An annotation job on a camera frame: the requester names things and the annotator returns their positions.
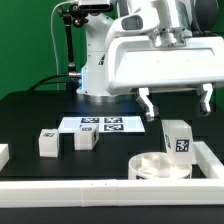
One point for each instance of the white left fence piece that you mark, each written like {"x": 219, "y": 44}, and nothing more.
{"x": 4, "y": 155}

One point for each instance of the white marker base plate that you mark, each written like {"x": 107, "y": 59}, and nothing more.
{"x": 128, "y": 124}

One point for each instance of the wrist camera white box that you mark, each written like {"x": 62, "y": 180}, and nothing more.
{"x": 132, "y": 25}

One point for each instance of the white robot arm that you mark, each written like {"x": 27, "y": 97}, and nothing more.
{"x": 175, "y": 18}

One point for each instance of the white front fence bar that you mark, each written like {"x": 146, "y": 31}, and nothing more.
{"x": 91, "y": 193}

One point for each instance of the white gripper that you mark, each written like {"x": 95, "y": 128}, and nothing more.
{"x": 133, "y": 62}

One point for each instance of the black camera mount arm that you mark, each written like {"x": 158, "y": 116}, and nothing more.
{"x": 72, "y": 19}

